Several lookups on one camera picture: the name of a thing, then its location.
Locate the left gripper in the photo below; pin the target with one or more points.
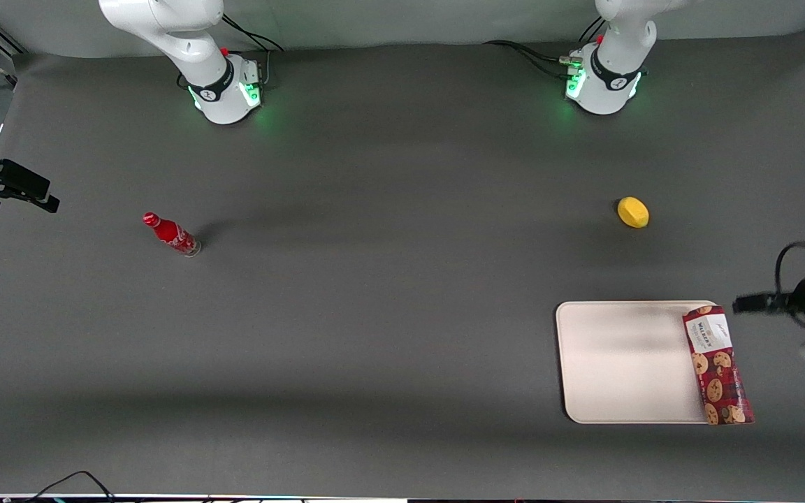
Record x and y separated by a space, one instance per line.
803 294

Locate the red cookie box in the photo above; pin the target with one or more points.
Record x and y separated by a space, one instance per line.
717 370

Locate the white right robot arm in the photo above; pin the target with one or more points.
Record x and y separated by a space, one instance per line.
186 35

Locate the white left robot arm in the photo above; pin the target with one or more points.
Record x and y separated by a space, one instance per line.
608 66

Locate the cream plastic tray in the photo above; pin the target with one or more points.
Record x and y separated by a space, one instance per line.
619 363

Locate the red cola bottle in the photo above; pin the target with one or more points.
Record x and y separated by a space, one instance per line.
172 235

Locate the yellow lemon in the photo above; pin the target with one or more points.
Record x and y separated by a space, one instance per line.
633 212

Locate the dark grey table cloth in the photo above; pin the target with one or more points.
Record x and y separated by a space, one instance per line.
402 314

